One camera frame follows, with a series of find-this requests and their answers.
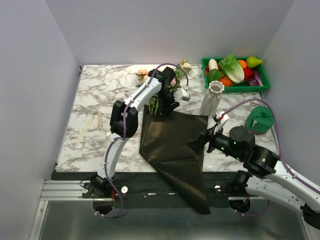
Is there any cream ribbon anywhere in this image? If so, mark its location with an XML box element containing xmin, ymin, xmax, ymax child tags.
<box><xmin>77</xmin><ymin>110</ymin><xmax>110</xmax><ymax>143</ymax></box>

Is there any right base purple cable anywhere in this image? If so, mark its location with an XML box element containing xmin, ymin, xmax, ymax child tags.
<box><xmin>233</xmin><ymin>201</ymin><xmax>272</xmax><ymax>217</ymax></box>

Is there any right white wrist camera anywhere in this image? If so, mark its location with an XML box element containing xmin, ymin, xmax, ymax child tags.
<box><xmin>213</xmin><ymin>111</ymin><xmax>229</xmax><ymax>135</ymax></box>

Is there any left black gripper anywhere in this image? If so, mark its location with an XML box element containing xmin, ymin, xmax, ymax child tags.
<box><xmin>156</xmin><ymin>88</ymin><xmax>179</xmax><ymax>118</ymax></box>

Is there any black wrapping paper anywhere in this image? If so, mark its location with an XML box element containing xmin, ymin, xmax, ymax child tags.
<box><xmin>139</xmin><ymin>106</ymin><xmax>211</xmax><ymax>215</ymax></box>

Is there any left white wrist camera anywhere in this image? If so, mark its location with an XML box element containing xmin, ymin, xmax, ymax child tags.
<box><xmin>174</xmin><ymin>88</ymin><xmax>191</xmax><ymax>102</ymax></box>

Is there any red toy pepper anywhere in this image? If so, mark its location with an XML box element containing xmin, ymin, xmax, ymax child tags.
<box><xmin>243</xmin><ymin>67</ymin><xmax>254</xmax><ymax>81</ymax></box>

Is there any white ribbed vase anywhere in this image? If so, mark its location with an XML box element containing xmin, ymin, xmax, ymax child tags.
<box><xmin>199</xmin><ymin>81</ymin><xmax>225</xmax><ymax>116</ymax></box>

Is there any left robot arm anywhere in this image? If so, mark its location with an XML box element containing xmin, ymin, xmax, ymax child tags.
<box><xmin>90</xmin><ymin>66</ymin><xmax>180</xmax><ymax>198</ymax></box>

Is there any toy orange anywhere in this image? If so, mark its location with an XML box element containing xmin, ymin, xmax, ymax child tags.
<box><xmin>238</xmin><ymin>59</ymin><xmax>247</xmax><ymax>69</ymax></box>

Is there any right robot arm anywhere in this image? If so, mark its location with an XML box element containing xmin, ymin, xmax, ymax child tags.
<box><xmin>187</xmin><ymin>126</ymin><xmax>320</xmax><ymax>229</ymax></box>

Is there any green rolled cloth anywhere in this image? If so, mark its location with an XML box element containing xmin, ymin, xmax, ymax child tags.
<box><xmin>245</xmin><ymin>106</ymin><xmax>275</xmax><ymax>135</ymax></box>

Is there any white toy radish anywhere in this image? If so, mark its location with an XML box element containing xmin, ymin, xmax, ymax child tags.
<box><xmin>208</xmin><ymin>58</ymin><xmax>219</xmax><ymax>71</ymax></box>

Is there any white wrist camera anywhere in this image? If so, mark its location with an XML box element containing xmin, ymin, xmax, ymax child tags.
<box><xmin>213</xmin><ymin>111</ymin><xmax>229</xmax><ymax>135</ymax></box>
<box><xmin>174</xmin><ymin>88</ymin><xmax>191</xmax><ymax>102</ymax></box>

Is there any jute twine on vase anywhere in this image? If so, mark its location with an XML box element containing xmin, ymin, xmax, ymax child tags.
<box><xmin>207</xmin><ymin>95</ymin><xmax>221</xmax><ymax>114</ymax></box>

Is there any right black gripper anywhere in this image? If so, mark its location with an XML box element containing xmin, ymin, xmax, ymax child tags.
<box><xmin>185</xmin><ymin>121</ymin><xmax>244</xmax><ymax>161</ymax></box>

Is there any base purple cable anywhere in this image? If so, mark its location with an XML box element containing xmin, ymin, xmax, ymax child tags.
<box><xmin>94</xmin><ymin>184</ymin><xmax>125</xmax><ymax>219</ymax></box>
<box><xmin>233</xmin><ymin>201</ymin><xmax>272</xmax><ymax>217</ymax></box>

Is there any green plastic bin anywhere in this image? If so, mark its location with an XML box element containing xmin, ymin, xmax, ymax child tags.
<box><xmin>201</xmin><ymin>57</ymin><xmax>270</xmax><ymax>93</ymax></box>

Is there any pink flower bouquet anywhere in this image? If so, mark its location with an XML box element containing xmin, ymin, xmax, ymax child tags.
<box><xmin>132</xmin><ymin>63</ymin><xmax>187</xmax><ymax>112</ymax></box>

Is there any toy lettuce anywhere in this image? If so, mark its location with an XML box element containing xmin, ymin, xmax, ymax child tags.
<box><xmin>218</xmin><ymin>54</ymin><xmax>245</xmax><ymax>84</ymax></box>

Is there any toy pear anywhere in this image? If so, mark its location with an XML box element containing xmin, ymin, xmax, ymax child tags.
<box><xmin>246</xmin><ymin>56</ymin><xmax>264</xmax><ymax>69</ymax></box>

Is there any orange toy carrot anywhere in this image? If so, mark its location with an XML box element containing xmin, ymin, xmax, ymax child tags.
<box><xmin>219</xmin><ymin>77</ymin><xmax>234</xmax><ymax>87</ymax></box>

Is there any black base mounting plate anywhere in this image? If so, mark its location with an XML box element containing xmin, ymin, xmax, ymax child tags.
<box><xmin>51</xmin><ymin>171</ymin><xmax>273</xmax><ymax>210</ymax></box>

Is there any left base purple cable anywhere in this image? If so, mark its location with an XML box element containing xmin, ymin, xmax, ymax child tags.
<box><xmin>94</xmin><ymin>184</ymin><xmax>125</xmax><ymax>219</ymax></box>

